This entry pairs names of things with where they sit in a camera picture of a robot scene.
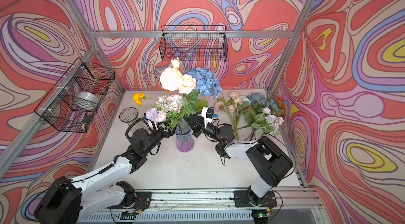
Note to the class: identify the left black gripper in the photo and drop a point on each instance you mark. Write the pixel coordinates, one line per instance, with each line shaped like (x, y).
(163, 131)

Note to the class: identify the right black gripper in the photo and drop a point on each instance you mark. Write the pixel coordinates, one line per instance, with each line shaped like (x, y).
(196, 122)

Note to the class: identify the blue purple glass vase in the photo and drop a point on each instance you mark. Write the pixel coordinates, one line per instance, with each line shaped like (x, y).
(184, 138)

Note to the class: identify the white purple mixed bouquet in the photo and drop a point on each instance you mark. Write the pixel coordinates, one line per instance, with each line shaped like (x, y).
(169, 110)

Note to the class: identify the clear ribbed glass vase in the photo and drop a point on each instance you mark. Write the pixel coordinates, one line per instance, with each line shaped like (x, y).
(129, 115)

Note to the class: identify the blue hydrangea flower stem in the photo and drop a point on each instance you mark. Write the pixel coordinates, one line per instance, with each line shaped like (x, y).
(207, 84)

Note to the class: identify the orange poppy flower stem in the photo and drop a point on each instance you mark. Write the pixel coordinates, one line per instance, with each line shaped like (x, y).
(140, 97)

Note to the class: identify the cream rose flower stem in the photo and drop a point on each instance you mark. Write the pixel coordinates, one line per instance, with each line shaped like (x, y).
(173, 80)

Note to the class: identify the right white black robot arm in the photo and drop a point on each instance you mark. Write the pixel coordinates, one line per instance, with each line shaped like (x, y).
(270, 161)

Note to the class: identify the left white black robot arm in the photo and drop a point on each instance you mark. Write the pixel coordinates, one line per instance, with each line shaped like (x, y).
(69, 200)

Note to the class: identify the pink rose flower stem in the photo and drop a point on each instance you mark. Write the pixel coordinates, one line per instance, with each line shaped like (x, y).
(234, 107)

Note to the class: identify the teal white bouquet right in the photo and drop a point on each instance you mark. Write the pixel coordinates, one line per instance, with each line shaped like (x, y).
(263, 113)

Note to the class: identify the small black device in basket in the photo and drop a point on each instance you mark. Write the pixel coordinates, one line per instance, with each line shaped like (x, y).
(86, 119)

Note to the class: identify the white tape roll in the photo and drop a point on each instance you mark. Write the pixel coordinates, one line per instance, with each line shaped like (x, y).
(86, 99)

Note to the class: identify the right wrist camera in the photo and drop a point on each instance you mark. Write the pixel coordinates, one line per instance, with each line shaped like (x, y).
(208, 115)

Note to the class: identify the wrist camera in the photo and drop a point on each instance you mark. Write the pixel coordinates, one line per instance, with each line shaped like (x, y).
(208, 115)
(152, 125)

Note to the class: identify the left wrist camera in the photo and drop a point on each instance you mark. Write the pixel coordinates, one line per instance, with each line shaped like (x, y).
(152, 125)

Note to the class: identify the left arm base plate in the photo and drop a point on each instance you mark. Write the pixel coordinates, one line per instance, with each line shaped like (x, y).
(139, 200)

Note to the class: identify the black wire basket back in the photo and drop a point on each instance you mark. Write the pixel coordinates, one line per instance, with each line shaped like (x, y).
(206, 43)

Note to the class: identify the black wire basket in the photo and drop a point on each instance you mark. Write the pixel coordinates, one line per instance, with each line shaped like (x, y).
(61, 112)
(206, 43)

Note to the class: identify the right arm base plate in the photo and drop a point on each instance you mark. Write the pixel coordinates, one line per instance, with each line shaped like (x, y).
(247, 198)

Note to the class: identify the black wire basket left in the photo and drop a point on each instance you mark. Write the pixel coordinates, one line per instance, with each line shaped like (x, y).
(61, 112)

